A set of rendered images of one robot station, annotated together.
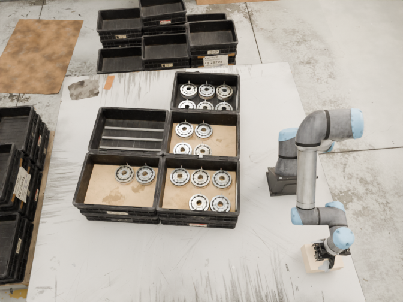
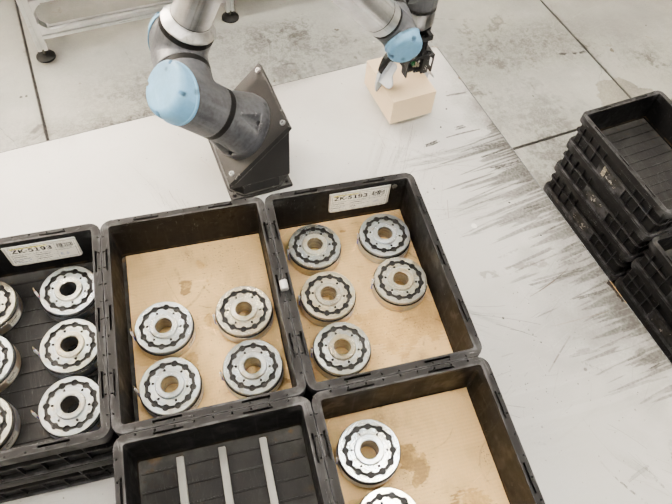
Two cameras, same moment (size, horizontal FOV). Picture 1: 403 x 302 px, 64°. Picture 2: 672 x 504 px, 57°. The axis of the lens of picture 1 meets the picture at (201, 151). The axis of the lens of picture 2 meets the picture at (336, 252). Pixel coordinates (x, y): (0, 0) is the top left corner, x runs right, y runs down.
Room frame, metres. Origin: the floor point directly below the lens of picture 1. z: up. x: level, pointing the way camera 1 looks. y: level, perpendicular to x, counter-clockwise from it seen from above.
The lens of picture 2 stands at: (0.95, 0.52, 1.87)
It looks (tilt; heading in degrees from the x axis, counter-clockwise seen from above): 57 degrees down; 247
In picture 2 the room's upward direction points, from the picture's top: 6 degrees clockwise
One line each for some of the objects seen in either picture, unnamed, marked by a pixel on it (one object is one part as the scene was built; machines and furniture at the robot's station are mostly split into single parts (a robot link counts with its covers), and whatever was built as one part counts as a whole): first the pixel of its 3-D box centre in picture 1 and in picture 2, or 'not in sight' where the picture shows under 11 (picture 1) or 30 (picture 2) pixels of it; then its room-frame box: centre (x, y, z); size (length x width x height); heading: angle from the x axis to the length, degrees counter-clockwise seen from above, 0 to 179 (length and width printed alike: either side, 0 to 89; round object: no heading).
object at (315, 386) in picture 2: (199, 184); (365, 272); (0.67, 0.01, 0.92); 0.40 x 0.30 x 0.02; 86
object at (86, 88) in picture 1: (83, 88); not in sight; (1.50, 0.80, 0.71); 0.22 x 0.19 x 0.01; 95
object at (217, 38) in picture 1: (211, 53); not in sight; (2.21, -0.10, 0.37); 0.40 x 0.30 x 0.45; 95
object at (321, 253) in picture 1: (325, 250); (413, 45); (0.36, -0.55, 0.91); 0.09 x 0.08 x 0.12; 95
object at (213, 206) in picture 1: (220, 204); (384, 234); (0.59, -0.09, 0.86); 0.10 x 0.10 x 0.01
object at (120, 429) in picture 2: (202, 134); (197, 304); (0.97, -0.01, 0.92); 0.40 x 0.30 x 0.02; 86
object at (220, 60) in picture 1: (216, 62); not in sight; (2.06, -0.13, 0.41); 0.31 x 0.02 x 0.16; 95
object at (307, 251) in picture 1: (321, 257); (399, 86); (0.36, -0.58, 0.76); 0.16 x 0.12 x 0.07; 95
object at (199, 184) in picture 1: (200, 177); (328, 295); (0.74, 0.01, 0.86); 0.10 x 0.10 x 0.01
